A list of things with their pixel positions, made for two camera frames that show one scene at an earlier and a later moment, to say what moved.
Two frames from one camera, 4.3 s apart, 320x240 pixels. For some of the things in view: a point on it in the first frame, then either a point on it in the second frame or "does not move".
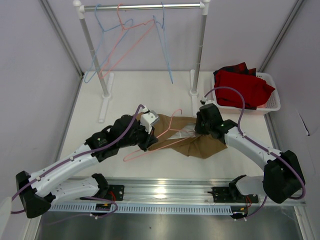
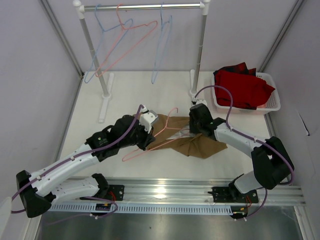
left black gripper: x=149 y=139 does not move
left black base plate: x=115 y=192 does not move
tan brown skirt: x=196 y=146 does not move
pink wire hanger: x=165 y=148 to x=166 y=127
